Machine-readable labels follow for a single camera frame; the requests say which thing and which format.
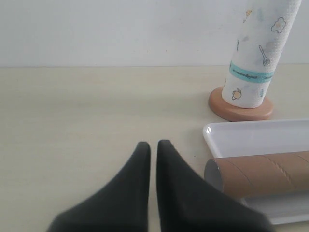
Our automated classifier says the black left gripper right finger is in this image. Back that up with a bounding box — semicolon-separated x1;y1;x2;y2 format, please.
156;140;274;232

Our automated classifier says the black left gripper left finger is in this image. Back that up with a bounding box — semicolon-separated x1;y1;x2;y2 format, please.
47;142;151;232

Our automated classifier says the brown cardboard tube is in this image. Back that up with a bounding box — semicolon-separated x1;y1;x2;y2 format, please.
204;151;309;199

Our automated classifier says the patterned white paper towel roll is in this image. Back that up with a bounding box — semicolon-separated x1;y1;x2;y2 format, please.
222;0;301;109

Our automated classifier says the wooden paper towel holder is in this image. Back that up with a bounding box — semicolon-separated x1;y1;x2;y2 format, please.
208;87;274;122

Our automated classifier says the white rectangular plastic tray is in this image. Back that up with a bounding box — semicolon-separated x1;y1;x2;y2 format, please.
203;119;309;225

